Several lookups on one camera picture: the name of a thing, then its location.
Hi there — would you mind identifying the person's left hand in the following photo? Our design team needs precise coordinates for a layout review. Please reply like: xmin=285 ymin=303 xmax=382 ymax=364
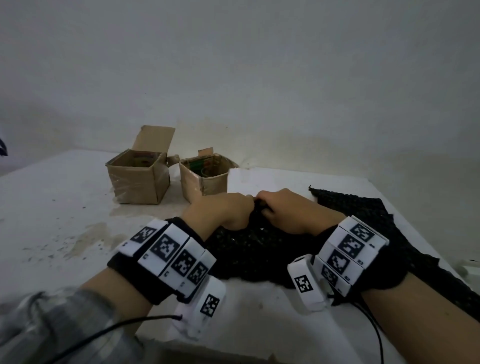
xmin=181 ymin=192 xmax=256 ymax=241

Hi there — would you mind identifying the person's right hand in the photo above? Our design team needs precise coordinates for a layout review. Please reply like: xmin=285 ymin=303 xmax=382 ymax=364
xmin=256 ymin=188 xmax=346 ymax=237

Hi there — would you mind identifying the paper box with notched rim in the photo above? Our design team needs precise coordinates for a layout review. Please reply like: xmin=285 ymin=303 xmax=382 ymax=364
xmin=166 ymin=147 xmax=240 ymax=205

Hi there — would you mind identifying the paper box with white lid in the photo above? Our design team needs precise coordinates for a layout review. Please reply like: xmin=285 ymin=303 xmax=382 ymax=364
xmin=226 ymin=167 xmax=280 ymax=197

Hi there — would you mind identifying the black bubble wrap piece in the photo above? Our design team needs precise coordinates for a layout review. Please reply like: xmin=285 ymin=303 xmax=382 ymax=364
xmin=204 ymin=198 xmax=338 ymax=290

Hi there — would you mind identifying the pile of black bubble wrap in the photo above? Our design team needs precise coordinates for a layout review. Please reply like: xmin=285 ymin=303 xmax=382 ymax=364
xmin=308 ymin=186 xmax=480 ymax=323

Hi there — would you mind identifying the paper box with tall flap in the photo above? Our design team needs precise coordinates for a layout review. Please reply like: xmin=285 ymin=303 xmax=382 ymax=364
xmin=105 ymin=125 xmax=176 ymax=205

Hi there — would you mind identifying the person's right forearm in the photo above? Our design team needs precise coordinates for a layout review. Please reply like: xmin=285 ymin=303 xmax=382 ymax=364
xmin=361 ymin=271 xmax=480 ymax=364

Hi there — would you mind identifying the person's left forearm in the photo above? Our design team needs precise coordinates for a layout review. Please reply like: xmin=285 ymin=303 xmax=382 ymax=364
xmin=0 ymin=268 xmax=153 ymax=364

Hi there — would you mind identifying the left wrist marker band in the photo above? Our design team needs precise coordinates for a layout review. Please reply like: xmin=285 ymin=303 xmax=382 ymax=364
xmin=107 ymin=217 xmax=218 ymax=305

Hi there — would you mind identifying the white plastic block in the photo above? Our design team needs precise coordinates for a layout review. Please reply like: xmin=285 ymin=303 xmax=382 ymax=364
xmin=455 ymin=258 xmax=480 ymax=278

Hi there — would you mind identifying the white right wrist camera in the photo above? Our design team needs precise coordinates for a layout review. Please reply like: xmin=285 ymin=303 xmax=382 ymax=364
xmin=287 ymin=254 xmax=331 ymax=312

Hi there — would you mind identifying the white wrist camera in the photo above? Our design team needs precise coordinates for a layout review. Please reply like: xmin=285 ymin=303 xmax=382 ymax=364
xmin=173 ymin=275 xmax=227 ymax=340
xmin=287 ymin=254 xmax=331 ymax=312

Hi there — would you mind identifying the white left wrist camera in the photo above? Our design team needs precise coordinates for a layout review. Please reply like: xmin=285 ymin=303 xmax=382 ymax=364
xmin=173 ymin=275 xmax=227 ymax=340

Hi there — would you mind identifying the black right camera cable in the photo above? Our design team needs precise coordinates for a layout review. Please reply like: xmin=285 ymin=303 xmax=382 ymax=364
xmin=352 ymin=299 xmax=385 ymax=364

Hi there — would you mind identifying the black camera cable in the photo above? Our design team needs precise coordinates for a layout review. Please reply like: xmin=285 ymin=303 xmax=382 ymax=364
xmin=352 ymin=299 xmax=385 ymax=364
xmin=44 ymin=314 xmax=184 ymax=364

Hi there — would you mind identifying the black left camera cable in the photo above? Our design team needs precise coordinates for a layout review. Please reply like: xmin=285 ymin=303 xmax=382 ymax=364
xmin=44 ymin=314 xmax=184 ymax=364

